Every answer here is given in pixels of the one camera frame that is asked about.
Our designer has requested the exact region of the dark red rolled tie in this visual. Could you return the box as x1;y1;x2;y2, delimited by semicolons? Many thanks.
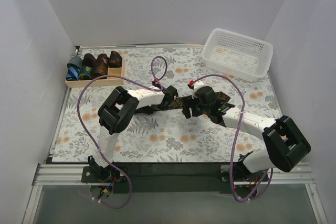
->
82;53;97;68

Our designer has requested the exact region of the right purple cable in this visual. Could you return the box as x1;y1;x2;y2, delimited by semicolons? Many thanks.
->
191;73;274;203

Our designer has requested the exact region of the floral patterned table mat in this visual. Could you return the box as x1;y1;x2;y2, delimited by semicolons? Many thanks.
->
50;47;281;163

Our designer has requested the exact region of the purple cable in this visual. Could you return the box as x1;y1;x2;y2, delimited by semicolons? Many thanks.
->
191;73;274;203
78;56;167;209

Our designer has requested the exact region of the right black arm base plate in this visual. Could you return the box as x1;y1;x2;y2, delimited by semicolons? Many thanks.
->
215;165;270;183

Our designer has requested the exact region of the navy yellow-dotted rolled tie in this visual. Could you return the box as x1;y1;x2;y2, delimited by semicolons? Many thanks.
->
79;66;93;80

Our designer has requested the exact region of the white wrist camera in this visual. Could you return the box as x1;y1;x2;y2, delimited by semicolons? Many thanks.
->
152;80;161;89
187;80;205;97

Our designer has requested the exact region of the aluminium frame rail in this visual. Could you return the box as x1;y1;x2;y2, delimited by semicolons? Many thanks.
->
23;163;328;223

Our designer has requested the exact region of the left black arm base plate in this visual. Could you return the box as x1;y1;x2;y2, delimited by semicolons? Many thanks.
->
81;166;127;183

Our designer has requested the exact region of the black orange-dotted rolled tie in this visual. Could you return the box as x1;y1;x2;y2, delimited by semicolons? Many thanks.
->
108;50;123;68

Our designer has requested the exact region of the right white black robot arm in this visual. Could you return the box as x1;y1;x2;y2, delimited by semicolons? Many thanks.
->
182;86;311;181

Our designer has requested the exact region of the white plastic perforated basket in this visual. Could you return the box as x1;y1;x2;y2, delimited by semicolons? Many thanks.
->
200;28;274;82

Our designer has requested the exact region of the black tie with gold keys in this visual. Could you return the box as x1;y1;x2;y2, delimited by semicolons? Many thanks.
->
163;91;230;110

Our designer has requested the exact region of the brown patterned rolled tie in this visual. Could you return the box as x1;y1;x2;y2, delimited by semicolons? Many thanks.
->
93;54;109;78

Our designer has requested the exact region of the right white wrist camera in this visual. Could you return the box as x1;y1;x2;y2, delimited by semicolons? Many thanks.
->
187;80;205;97

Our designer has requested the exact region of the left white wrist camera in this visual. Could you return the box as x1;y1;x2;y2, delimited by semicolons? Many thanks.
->
152;80;161;89

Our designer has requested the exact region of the blue striped rolled tie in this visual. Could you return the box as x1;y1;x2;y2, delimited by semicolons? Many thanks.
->
66;65;80;81

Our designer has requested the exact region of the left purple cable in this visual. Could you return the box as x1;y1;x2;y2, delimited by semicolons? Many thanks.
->
78;56;167;209

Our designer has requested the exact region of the grey rolled tie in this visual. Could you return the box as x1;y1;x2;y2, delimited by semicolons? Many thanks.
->
67;55;82;69

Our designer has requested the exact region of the wooden compartment tray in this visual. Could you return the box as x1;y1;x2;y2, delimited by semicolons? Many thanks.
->
65;54;125;88

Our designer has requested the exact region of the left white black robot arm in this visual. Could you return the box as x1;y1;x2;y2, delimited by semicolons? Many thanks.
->
88;86;178;182

